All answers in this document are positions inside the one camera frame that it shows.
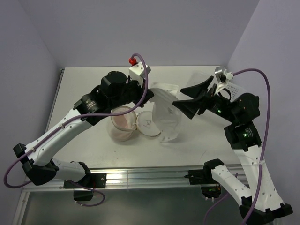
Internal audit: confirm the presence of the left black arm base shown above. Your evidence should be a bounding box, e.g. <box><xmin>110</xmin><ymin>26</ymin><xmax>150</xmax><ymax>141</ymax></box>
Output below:
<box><xmin>63</xmin><ymin>172</ymin><xmax>107</xmax><ymax>202</ymax></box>

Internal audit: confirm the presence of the white garment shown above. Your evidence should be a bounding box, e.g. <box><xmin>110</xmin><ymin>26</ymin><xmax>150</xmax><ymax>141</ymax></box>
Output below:
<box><xmin>150</xmin><ymin>82</ymin><xmax>182</xmax><ymax>143</ymax></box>

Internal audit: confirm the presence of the pink bra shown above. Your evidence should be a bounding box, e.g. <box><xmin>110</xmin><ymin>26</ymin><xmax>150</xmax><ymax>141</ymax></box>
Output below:
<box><xmin>111</xmin><ymin>114</ymin><xmax>135</xmax><ymax>130</ymax></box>

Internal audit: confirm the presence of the aluminium rail frame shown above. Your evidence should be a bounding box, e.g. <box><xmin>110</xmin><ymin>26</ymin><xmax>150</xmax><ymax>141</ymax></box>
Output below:
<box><xmin>14</xmin><ymin>67</ymin><xmax>282</xmax><ymax>225</ymax></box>

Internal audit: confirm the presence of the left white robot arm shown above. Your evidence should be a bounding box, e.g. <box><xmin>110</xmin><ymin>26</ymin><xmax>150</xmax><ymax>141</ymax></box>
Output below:
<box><xmin>14</xmin><ymin>71</ymin><xmax>154</xmax><ymax>187</ymax></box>

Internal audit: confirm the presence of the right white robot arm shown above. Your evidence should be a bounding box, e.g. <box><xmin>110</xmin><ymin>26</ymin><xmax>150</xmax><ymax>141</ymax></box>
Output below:
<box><xmin>173</xmin><ymin>77</ymin><xmax>293</xmax><ymax>225</ymax></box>

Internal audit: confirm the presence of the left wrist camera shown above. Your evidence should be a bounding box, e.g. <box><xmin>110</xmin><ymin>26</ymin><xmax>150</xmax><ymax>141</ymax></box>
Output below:
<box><xmin>128</xmin><ymin>58</ymin><xmax>151</xmax><ymax>85</ymax></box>

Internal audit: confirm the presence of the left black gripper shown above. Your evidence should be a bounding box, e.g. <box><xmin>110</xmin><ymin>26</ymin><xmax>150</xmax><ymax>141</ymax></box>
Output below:
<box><xmin>110</xmin><ymin>75</ymin><xmax>154</xmax><ymax>110</ymax></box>

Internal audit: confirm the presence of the white mesh laundry bag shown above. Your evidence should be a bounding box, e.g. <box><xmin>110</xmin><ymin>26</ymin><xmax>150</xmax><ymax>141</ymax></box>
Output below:
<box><xmin>106</xmin><ymin>111</ymin><xmax>161</xmax><ymax>142</ymax></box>

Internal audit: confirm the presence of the clear plastic perforated basket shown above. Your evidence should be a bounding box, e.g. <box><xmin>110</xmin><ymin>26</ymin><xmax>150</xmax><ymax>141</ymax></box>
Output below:
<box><xmin>187</xmin><ymin>72</ymin><xmax>246</xmax><ymax>101</ymax></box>

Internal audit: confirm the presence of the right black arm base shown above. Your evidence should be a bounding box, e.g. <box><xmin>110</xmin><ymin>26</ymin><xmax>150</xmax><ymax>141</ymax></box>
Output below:
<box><xmin>184</xmin><ymin>158</ymin><xmax>225</xmax><ymax>201</ymax></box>

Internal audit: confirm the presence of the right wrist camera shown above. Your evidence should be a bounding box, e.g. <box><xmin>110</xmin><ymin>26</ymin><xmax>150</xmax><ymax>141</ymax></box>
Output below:
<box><xmin>214</xmin><ymin>66</ymin><xmax>233</xmax><ymax>93</ymax></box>

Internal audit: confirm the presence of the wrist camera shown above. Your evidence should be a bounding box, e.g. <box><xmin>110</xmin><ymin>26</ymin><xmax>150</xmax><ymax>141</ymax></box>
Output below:
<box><xmin>128</xmin><ymin>58</ymin><xmax>151</xmax><ymax>85</ymax></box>
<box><xmin>214</xmin><ymin>66</ymin><xmax>233</xmax><ymax>93</ymax></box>

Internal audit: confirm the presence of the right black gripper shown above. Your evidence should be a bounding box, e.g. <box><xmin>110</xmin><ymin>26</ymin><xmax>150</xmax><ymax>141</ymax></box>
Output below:
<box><xmin>172</xmin><ymin>75</ymin><xmax>237</xmax><ymax>122</ymax></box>

